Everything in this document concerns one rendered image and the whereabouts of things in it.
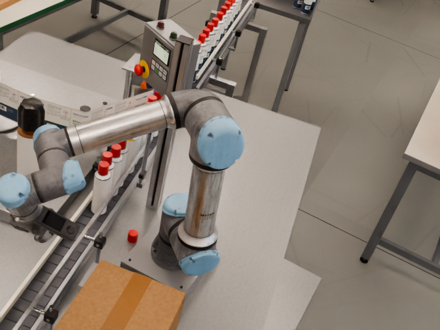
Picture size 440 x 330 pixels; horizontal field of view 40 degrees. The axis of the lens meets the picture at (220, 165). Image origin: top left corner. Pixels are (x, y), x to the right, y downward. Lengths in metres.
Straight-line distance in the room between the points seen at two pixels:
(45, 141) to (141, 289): 0.44
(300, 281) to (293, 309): 0.13
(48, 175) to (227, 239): 0.89
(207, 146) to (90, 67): 1.57
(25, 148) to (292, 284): 1.00
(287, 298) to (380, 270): 1.56
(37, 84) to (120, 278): 1.30
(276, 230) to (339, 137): 2.29
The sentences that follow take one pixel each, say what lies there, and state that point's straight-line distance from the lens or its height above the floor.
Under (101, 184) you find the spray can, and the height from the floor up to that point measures 1.02.
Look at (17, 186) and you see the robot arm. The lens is 1.43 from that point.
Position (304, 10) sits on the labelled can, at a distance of 3.87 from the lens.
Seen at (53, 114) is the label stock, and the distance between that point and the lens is 2.28.
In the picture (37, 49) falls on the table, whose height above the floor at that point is 0.83.
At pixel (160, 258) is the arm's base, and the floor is 0.91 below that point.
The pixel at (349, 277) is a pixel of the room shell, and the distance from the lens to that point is 3.43.
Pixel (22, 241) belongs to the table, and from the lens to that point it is 2.06.
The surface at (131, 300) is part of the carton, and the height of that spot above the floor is 1.12.
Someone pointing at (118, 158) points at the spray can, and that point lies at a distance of 2.05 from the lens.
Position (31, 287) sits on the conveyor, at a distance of 1.87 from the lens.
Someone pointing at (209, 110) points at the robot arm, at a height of 1.53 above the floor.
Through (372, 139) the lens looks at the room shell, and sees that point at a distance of 4.60.
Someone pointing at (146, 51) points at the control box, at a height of 1.39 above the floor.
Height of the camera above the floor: 2.33
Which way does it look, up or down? 37 degrees down
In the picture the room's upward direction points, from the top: 15 degrees clockwise
